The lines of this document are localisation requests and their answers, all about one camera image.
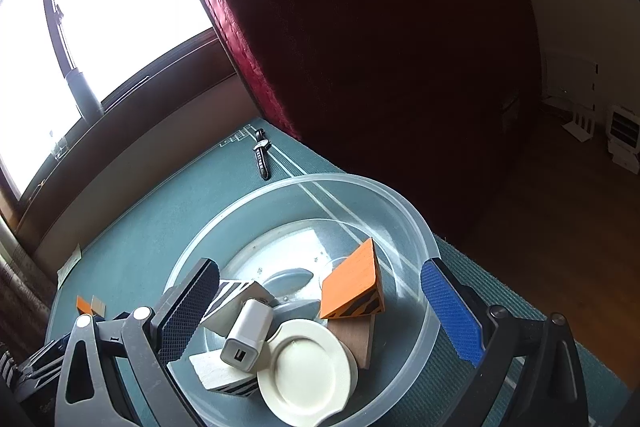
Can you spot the small orange wedge block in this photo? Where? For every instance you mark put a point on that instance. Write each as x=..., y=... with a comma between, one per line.
x=82, y=305

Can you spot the brown wooden block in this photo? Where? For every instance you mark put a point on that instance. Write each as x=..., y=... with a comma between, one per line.
x=357, y=338

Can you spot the beige patterned curtain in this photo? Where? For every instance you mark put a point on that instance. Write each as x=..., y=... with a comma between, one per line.
x=20, y=297

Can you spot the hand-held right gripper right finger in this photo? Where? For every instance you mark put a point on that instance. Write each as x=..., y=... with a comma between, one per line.
x=450, y=312

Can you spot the clear plastic basin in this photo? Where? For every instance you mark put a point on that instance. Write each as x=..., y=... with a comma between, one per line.
x=390, y=217

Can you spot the white black striped wedge block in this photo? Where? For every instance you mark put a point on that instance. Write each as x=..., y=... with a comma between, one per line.
x=230, y=302

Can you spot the orange black striped wedge block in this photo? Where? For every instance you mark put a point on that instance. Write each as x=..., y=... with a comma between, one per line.
x=350, y=279

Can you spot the white box appliance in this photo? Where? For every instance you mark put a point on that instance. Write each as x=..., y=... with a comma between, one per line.
x=624, y=127

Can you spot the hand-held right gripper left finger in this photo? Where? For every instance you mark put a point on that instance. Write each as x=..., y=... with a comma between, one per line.
x=192, y=307

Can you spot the pale paper card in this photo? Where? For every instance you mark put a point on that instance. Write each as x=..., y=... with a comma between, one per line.
x=70, y=262

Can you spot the white charger plug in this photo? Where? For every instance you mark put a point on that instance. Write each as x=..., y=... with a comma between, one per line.
x=247, y=332

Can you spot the pale wooden wedge block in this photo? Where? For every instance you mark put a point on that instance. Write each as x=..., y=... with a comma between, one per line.
x=99, y=305

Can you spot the brown window frame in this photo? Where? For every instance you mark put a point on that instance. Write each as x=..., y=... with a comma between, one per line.
x=125, y=102

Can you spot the black bottle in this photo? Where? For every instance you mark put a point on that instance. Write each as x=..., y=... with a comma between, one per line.
x=85, y=97

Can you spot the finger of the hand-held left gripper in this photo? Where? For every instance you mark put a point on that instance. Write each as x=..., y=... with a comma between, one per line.
x=42, y=359

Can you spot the dark red curtain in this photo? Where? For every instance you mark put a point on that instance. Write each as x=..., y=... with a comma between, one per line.
x=350, y=32

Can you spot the small clear glass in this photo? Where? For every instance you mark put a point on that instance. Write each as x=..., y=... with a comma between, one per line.
x=60, y=149

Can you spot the white round disc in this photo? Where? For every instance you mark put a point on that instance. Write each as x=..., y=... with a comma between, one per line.
x=305, y=367

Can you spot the green table mat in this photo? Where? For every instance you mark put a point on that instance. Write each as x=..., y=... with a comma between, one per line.
x=150, y=217

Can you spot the white slatted rack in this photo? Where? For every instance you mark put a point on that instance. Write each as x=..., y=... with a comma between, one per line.
x=580, y=123

